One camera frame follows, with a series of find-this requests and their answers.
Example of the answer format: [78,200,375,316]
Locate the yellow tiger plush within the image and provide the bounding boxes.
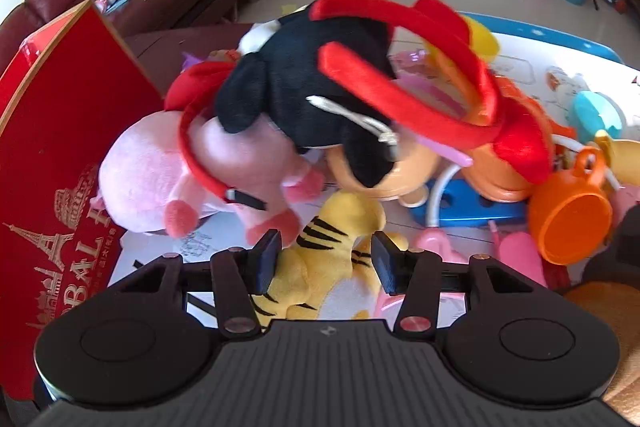
[252,191,386,329]

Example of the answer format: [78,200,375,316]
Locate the red plush headband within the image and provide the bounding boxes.
[309,0,553,185]

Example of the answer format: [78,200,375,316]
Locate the black Mickey plush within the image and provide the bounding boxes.
[215,10,395,169]

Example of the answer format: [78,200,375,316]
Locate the pink pig headband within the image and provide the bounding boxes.
[373,228,469,329]

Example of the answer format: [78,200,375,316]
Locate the blue perforated toy bar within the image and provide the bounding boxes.
[438,179,527,228]

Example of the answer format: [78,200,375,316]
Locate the orange toy bowl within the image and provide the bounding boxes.
[326,131,440,208]

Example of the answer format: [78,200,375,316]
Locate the pink toy knife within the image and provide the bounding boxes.
[497,232,548,287]

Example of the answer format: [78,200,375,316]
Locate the orange toy pan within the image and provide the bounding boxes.
[462,76,564,202]

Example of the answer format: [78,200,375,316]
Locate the pink pig plush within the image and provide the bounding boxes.
[95,110,324,245]

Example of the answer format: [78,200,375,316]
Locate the orange toy cup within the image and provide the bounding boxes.
[527,147,613,265]

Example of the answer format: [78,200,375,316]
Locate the red bow headband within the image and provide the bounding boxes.
[164,61,267,211]

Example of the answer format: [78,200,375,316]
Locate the pink butterfly headband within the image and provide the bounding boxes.
[390,49,473,168]

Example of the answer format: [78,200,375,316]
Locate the brown plush slipper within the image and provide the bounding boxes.
[562,204,640,417]

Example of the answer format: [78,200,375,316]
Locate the yellow paper cup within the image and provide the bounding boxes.
[594,130,640,186]

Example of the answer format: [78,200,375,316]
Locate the cyan plastic lid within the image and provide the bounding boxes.
[567,91,624,143]

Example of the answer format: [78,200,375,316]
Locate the white instruction sheet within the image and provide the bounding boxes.
[106,28,640,333]

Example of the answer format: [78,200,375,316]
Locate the yellow plastic bowl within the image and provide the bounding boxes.
[462,14,500,64]

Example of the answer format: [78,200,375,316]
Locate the red gift box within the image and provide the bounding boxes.
[1,1,163,401]

